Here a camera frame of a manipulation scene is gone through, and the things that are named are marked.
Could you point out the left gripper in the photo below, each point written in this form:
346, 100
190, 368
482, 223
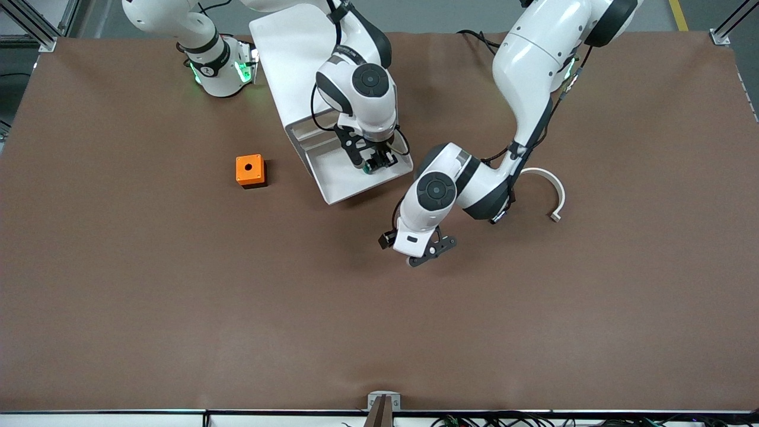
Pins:
386, 239

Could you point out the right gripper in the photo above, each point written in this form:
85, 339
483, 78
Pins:
376, 156

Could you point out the green push button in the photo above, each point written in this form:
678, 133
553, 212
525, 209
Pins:
369, 170

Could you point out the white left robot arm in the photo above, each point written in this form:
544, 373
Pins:
533, 59

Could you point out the right arm base connector panel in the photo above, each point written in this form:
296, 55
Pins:
246, 70

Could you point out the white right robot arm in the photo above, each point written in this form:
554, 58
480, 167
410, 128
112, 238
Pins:
362, 101

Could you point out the brown table mat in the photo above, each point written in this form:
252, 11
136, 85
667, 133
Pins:
379, 326

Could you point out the orange box with hole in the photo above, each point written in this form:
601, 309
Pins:
249, 169

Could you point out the brown upright bar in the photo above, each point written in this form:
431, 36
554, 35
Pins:
379, 418

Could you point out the grey metal bracket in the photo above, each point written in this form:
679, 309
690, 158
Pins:
384, 396

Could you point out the white curved plastic bracket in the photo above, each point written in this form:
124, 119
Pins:
557, 187

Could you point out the aluminium frame profile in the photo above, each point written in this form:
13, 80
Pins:
720, 38
50, 42

